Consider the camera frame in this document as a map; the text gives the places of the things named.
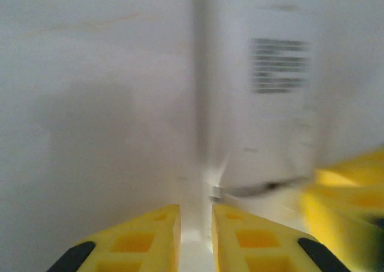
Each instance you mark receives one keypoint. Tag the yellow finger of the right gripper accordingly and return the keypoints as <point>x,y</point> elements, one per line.
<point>345,200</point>

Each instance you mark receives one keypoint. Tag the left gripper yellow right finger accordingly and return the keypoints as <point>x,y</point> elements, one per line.
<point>258,248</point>

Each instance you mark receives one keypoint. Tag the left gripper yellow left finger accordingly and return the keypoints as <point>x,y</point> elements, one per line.
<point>135,248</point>

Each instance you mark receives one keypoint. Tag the white remote with display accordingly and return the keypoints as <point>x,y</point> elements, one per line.
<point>270,125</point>

